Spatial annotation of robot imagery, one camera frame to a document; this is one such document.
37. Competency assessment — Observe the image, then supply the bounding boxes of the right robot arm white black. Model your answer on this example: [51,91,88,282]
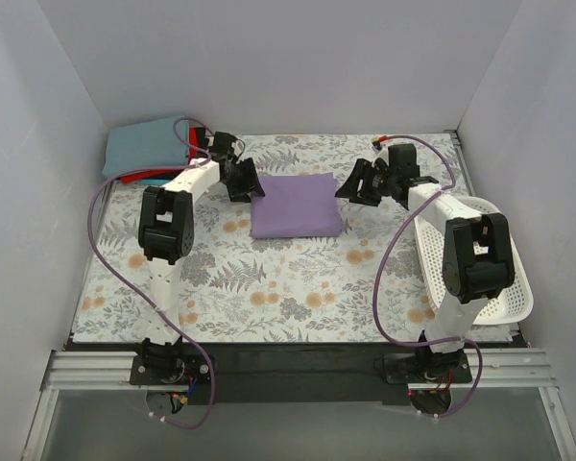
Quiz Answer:
[335,137,515,382]

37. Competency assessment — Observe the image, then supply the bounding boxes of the purple t shirt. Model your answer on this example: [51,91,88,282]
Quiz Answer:
[251,173,343,239]

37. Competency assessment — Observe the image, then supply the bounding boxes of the folded red t shirt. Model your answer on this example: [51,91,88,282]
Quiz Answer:
[120,126,203,184]

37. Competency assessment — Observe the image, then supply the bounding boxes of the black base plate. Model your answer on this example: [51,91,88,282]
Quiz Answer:
[129,343,475,405]

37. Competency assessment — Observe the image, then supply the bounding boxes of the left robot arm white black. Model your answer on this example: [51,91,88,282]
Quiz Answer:
[138,129,265,384]

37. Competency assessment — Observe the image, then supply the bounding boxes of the floral table cloth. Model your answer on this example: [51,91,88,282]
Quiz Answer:
[70,133,471,344]

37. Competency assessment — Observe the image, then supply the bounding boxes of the aluminium frame rail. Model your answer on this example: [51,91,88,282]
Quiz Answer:
[22,343,576,460]

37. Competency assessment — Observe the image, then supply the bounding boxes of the folded grey-blue t shirt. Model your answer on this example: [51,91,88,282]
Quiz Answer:
[102,116,189,179]

